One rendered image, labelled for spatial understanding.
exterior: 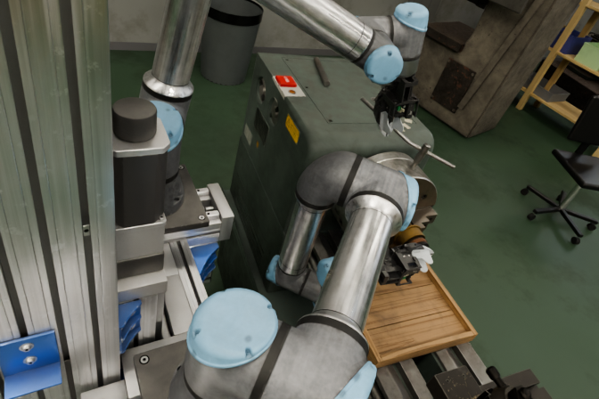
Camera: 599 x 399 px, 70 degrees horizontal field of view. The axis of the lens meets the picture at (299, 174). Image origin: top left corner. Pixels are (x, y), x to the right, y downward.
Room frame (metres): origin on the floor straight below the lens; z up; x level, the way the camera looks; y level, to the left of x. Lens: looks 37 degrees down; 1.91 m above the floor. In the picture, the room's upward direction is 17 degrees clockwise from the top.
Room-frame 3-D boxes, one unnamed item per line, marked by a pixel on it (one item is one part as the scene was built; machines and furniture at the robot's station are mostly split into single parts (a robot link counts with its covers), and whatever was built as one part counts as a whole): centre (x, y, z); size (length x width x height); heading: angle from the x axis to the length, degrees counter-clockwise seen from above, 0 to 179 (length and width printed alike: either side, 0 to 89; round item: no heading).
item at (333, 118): (1.41, -0.06, 1.06); 0.59 x 0.48 x 0.39; 32
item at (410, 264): (0.83, -0.32, 1.08); 0.12 x 0.09 x 0.08; 121
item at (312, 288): (0.76, -0.16, 0.98); 0.11 x 0.08 x 0.11; 81
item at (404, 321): (0.87, -0.42, 0.88); 0.36 x 0.30 x 0.04; 122
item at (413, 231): (0.95, -0.37, 1.08); 0.09 x 0.09 x 0.09; 32
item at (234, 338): (0.34, 0.02, 1.33); 0.13 x 0.12 x 0.14; 81
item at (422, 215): (1.06, -0.41, 1.09); 0.12 x 0.11 x 0.05; 122
